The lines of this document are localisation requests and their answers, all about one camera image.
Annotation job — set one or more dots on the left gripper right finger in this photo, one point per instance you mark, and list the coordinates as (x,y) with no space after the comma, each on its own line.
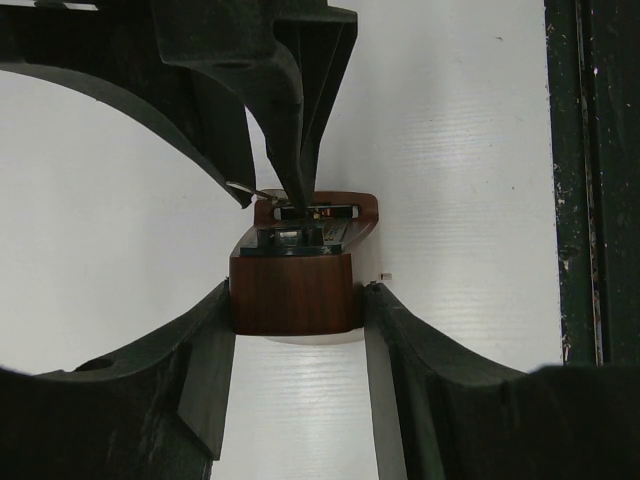
(442,411)

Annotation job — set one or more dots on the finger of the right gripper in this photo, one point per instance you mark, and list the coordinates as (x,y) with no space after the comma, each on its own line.
(108,50)
(283,60)

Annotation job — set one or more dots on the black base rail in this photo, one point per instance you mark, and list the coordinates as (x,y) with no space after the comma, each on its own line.
(593,82)

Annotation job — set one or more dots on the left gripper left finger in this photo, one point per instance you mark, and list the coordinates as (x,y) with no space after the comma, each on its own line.
(153,409)

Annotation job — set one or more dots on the brown wooden metronome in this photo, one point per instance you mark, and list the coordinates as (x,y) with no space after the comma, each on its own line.
(298,276)

